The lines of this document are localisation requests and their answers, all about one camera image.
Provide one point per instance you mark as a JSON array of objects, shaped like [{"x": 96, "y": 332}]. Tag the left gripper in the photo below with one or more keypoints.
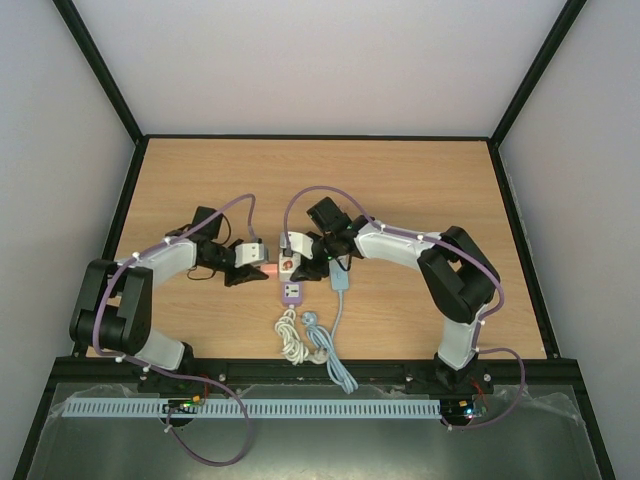
[{"x": 246, "y": 273}]

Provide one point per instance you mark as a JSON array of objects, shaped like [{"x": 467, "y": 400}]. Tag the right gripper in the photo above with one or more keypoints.
[{"x": 310, "y": 267}]

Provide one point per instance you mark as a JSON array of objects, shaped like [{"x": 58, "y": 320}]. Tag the white tiger cube socket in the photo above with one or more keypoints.
[{"x": 287, "y": 266}]

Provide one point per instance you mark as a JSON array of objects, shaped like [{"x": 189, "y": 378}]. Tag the blue-grey power strip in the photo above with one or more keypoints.
[{"x": 338, "y": 275}]

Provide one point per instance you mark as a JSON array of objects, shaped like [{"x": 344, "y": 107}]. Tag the purple power strip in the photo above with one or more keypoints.
[{"x": 291, "y": 294}]

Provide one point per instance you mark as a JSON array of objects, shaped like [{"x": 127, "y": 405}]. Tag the pink charger plug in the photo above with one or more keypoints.
[{"x": 269, "y": 269}]

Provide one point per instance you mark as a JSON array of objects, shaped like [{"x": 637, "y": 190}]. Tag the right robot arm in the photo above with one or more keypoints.
[{"x": 461, "y": 280}]

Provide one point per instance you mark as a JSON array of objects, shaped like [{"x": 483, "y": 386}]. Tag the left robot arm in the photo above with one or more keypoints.
[{"x": 113, "y": 310}]

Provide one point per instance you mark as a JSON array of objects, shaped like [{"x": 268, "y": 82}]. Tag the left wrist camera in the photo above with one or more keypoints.
[{"x": 251, "y": 253}]

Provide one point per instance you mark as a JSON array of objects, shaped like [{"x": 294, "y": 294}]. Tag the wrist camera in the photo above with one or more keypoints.
[
  {"x": 292, "y": 243},
  {"x": 251, "y": 253}
]

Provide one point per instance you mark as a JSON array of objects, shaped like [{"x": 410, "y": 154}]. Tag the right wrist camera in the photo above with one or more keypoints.
[{"x": 292, "y": 243}]

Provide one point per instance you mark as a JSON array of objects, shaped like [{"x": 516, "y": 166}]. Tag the black frame rail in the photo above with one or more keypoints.
[{"x": 414, "y": 376}]

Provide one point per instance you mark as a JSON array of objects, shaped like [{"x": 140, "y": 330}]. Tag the light blue cable duct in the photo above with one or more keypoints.
[{"x": 254, "y": 408}]

